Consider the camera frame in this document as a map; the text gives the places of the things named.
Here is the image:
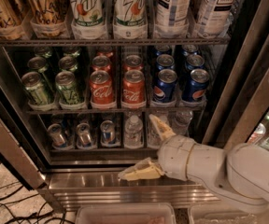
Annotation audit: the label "7up bottle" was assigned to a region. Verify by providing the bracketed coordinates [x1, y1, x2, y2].
[114, 0, 145, 27]
[70, 0, 104, 27]

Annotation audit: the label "pepsi can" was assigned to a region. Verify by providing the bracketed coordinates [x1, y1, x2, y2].
[181, 69, 209, 102]
[153, 69, 177, 103]
[155, 54, 175, 72]
[185, 54, 205, 71]

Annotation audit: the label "front left pepsi can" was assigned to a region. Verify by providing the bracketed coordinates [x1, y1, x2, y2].
[153, 69, 177, 103]

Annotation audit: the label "right water bottle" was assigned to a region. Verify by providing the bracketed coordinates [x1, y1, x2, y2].
[172, 110, 193, 136]

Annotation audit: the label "left teas tea bottle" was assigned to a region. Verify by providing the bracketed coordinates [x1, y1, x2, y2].
[156, 0, 191, 27]

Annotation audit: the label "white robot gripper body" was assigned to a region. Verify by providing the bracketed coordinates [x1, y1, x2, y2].
[158, 135, 226, 182]

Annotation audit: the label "front left coca-cola can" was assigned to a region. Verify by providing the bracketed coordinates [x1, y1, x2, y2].
[90, 70, 114, 105]

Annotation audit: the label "front right coca-cola can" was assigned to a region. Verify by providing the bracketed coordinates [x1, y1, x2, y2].
[122, 70, 145, 104]

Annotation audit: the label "left 7up bottle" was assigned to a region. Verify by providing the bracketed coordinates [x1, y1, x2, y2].
[70, 0, 104, 27]

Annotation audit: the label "black floor cables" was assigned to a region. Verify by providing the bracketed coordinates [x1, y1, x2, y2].
[0, 161, 77, 224]

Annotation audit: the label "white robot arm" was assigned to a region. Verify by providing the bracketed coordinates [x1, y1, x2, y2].
[119, 115, 269, 214]

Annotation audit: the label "right 7up bottle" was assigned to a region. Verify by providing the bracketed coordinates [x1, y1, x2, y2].
[114, 0, 145, 27]

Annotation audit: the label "redbull can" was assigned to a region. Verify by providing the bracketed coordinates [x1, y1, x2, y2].
[48, 124, 67, 147]
[76, 123, 92, 147]
[100, 120, 116, 144]

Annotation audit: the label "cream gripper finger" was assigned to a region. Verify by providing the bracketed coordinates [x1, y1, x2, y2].
[118, 158, 164, 181]
[149, 114, 175, 141]

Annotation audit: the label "coca-cola can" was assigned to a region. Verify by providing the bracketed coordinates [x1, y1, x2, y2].
[90, 70, 114, 105]
[91, 55, 111, 74]
[123, 54, 144, 72]
[122, 70, 145, 104]

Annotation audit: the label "middle water bottle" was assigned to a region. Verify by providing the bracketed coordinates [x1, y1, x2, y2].
[148, 115, 169, 149]

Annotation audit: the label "right fridge glass door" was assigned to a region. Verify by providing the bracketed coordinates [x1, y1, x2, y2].
[198, 0, 269, 150]

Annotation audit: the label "left water bottle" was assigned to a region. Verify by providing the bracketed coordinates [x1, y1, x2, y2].
[124, 115, 143, 149]

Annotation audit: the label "front left green can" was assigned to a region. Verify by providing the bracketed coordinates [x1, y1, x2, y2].
[21, 72, 54, 105]

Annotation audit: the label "green can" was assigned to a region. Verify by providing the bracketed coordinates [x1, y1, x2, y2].
[27, 57, 52, 77]
[21, 72, 54, 105]
[58, 56, 78, 73]
[55, 71, 83, 105]

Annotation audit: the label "water bottle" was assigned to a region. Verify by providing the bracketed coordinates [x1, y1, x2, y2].
[148, 115, 169, 149]
[124, 115, 143, 149]
[172, 110, 193, 136]

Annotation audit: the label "right teas tea bottle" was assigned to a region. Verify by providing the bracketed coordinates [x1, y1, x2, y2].
[196, 0, 234, 38]

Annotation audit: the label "open fridge door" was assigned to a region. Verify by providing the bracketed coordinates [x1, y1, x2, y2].
[0, 77, 47, 190]

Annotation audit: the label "front right green can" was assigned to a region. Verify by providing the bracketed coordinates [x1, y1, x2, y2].
[55, 71, 83, 105]

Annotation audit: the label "front right pepsi can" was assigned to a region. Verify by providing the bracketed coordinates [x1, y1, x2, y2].
[181, 69, 209, 102]

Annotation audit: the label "clear plastic bin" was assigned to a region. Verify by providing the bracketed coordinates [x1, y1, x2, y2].
[75, 203, 177, 224]
[188, 202, 269, 224]

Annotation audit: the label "left clear plastic bin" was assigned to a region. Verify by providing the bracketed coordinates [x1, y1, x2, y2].
[75, 203, 177, 224]

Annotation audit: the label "right clear plastic bin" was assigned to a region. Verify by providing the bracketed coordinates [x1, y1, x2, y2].
[188, 202, 269, 224]

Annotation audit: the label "teas tea bottle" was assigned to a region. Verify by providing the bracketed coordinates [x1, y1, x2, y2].
[196, 0, 234, 38]
[156, 0, 191, 27]

